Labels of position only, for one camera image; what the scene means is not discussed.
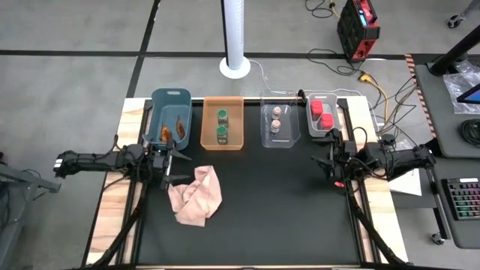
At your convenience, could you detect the white plastic bin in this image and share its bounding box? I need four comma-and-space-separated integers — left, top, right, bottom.
305, 91, 344, 138

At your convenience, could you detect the red black power unit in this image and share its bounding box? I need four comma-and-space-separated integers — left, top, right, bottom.
336, 0, 381, 63

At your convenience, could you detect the striped hazard tape strip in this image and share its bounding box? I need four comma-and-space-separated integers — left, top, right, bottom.
403, 53, 438, 139

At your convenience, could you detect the pink cloth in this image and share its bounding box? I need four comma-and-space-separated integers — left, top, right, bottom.
166, 164, 224, 228

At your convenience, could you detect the yellow power cable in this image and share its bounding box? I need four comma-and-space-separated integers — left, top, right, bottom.
357, 72, 391, 121

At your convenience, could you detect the white paper sheet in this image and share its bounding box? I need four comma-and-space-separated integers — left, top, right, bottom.
388, 175, 423, 197

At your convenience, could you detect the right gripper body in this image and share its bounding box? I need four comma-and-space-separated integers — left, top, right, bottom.
329, 140, 363, 179

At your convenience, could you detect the coiled black cable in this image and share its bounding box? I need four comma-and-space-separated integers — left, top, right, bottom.
459, 118, 480, 148

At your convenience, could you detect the dark teal plastic bin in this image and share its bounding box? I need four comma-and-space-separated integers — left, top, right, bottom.
142, 88, 194, 151

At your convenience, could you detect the clear plastic bag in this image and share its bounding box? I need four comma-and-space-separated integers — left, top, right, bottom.
442, 59, 480, 116

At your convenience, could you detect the grey metal stand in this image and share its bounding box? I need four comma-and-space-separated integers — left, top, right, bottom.
0, 151, 62, 270

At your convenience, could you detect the black desk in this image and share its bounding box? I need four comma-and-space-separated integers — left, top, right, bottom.
414, 55, 480, 159

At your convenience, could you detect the black diagonal frame strut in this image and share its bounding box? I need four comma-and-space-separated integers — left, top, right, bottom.
91, 187, 147, 268
346, 187, 410, 268

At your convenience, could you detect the blue tablet screen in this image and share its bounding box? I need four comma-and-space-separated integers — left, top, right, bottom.
456, 82, 480, 104

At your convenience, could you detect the orange plastic bin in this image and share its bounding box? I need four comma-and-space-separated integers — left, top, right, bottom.
199, 95, 245, 152

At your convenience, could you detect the backlit keyboard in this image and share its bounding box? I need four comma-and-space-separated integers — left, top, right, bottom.
440, 176, 480, 221

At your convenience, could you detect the standing pole, round white base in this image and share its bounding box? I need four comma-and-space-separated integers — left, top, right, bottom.
218, 0, 252, 80

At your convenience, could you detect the red-lidded patterned paprika tin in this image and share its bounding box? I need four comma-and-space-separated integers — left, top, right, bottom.
310, 100, 325, 118
319, 112, 335, 131

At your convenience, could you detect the dark grey desk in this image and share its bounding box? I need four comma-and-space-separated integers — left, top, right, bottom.
427, 156, 480, 251

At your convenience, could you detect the clear plastic bin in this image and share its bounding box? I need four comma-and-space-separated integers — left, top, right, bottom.
259, 89, 302, 149

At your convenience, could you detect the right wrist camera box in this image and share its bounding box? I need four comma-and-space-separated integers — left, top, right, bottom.
343, 142, 360, 161

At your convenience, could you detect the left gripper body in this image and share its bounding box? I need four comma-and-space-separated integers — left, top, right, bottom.
140, 148, 173, 181

